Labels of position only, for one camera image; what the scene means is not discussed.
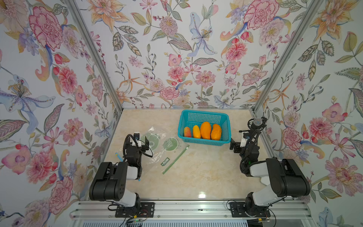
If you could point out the small red-yellow mango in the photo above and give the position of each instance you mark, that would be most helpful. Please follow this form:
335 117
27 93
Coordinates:
187 132

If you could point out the right aluminium corner post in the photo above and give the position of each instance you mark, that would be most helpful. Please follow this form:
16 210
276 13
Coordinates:
303 25

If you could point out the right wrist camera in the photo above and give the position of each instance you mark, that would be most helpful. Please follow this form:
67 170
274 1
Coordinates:
244 139

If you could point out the large orange mango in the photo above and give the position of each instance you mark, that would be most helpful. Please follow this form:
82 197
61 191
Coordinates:
205 130

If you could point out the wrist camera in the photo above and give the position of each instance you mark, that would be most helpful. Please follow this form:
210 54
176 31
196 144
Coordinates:
136 136
244 139

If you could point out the teal plastic basket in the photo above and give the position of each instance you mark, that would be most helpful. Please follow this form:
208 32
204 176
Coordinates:
190 118

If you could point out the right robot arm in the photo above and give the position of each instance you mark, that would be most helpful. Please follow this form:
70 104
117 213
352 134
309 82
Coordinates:
284 179

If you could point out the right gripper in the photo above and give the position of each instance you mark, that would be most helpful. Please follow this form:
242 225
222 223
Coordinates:
235 145

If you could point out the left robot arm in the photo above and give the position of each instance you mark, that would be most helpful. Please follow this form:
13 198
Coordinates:
109 183

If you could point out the aluminium rail front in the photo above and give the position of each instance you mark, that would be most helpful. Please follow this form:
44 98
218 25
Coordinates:
168 209

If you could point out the orange mango right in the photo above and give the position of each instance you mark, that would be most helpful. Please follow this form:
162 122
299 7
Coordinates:
216 132

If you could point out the small yellow mango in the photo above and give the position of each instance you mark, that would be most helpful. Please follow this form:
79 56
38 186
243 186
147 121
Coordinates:
196 132

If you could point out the aluminium corner post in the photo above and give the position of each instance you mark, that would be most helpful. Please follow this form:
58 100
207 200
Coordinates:
75 12
303 25

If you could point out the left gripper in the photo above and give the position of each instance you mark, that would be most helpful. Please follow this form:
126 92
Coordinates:
140 143

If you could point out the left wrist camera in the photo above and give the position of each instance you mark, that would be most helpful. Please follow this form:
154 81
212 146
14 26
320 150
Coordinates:
136 136

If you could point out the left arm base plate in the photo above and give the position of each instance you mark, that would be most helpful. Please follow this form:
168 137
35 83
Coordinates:
142 210

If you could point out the clear zip-top bag blue zipper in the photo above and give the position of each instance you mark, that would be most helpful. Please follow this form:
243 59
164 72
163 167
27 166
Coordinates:
144 150

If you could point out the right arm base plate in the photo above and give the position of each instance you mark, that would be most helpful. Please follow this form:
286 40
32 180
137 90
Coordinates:
243 210

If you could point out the left aluminium corner post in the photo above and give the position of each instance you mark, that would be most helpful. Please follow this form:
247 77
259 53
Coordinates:
75 12

